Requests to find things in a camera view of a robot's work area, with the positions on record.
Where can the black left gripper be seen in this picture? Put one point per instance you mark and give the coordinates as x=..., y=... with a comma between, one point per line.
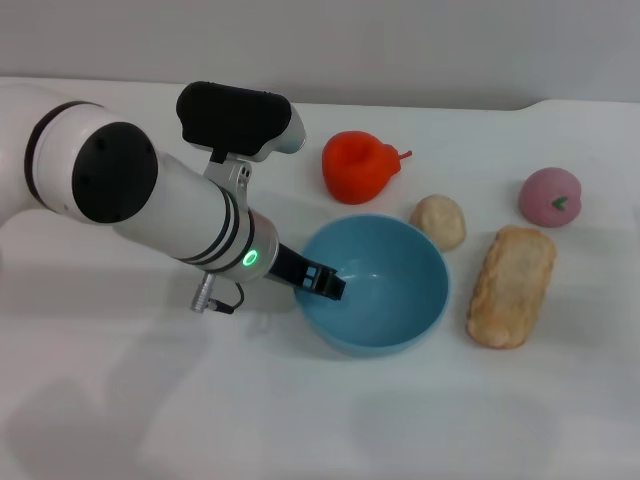
x=287, y=267

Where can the red pear toy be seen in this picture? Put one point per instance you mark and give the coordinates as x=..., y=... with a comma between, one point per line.
x=355, y=170

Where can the beige round bun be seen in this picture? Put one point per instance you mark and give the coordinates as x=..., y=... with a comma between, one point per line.
x=440, y=222

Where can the left wrist camera housing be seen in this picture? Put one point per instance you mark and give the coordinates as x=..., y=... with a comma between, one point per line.
x=230, y=115

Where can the tan ridged shrimp toy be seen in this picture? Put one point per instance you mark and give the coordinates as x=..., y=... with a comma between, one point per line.
x=510, y=290

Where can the blue bowl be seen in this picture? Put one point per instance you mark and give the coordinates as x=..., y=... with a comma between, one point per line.
x=390, y=310

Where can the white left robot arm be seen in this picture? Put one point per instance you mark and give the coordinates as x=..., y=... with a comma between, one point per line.
x=175, y=210

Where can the pink peach toy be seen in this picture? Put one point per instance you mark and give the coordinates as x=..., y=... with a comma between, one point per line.
x=545, y=197

